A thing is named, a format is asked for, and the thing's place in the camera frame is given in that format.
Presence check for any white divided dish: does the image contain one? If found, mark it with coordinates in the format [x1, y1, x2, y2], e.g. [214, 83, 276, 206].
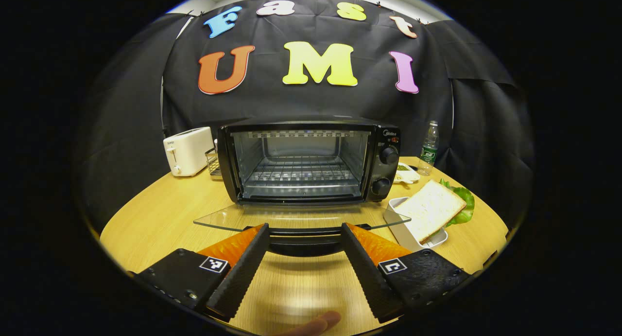
[394, 162, 421, 185]

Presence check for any white toaster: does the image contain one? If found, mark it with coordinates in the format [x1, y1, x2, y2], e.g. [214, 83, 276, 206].
[163, 126, 215, 177]

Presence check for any small metal wire rack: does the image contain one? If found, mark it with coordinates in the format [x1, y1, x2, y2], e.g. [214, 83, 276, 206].
[205, 146, 223, 181]

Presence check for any white rectangular tray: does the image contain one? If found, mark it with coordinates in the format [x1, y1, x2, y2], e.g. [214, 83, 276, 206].
[383, 196, 449, 252]

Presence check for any black electric oven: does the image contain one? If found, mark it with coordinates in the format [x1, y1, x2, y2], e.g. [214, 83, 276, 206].
[193, 116, 412, 258]

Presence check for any bread and lettuce sandwich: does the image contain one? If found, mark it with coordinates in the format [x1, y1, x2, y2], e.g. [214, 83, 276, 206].
[393, 179, 476, 245]

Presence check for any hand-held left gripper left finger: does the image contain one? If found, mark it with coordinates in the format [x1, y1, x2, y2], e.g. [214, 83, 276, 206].
[127, 223, 271, 323]

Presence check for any black backdrop cloth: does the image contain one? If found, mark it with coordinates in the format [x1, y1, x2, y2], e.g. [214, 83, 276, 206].
[80, 0, 535, 234]

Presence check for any clear water bottle green label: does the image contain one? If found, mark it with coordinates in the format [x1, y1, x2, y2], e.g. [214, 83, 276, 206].
[417, 121, 439, 176]

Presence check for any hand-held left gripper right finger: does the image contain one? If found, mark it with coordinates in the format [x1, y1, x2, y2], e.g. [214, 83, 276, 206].
[340, 223, 471, 324]

